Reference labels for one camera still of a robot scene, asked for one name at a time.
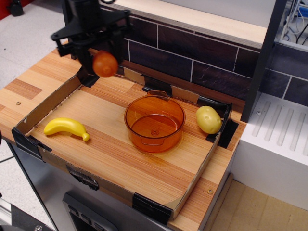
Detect orange toy carrot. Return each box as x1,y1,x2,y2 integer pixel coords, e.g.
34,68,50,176
92,51,118,77

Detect dark grey right post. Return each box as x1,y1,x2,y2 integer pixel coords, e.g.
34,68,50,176
241,0,287,123

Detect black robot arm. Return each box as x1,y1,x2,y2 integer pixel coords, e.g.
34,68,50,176
51,0,132,77

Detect cardboard fence with black tape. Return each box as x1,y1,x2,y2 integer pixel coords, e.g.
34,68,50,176
5,53,244,231

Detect yellow toy banana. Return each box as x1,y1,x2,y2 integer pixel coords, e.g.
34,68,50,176
44,117,90,142

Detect orange transparent plastic pot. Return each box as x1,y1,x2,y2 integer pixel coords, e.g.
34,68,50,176
124,90,186,153

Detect black oven control panel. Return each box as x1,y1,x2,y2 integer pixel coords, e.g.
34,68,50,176
63,193,118,231

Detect yellow toy potato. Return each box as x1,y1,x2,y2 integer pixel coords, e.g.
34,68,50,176
196,106,222,134

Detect white toy sink drainboard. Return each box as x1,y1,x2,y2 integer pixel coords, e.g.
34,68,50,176
231,93,308,210

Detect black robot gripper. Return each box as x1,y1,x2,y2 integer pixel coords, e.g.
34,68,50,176
51,4,132,75

